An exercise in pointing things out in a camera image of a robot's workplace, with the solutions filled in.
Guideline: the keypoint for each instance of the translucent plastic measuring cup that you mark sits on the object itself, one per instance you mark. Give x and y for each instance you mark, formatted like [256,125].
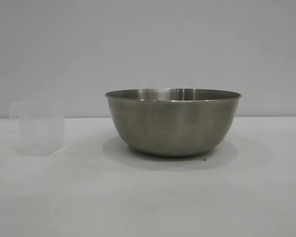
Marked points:
[42,128]

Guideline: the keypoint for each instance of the stainless steel mixing bowl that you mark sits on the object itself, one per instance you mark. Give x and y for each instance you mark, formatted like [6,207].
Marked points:
[173,123]

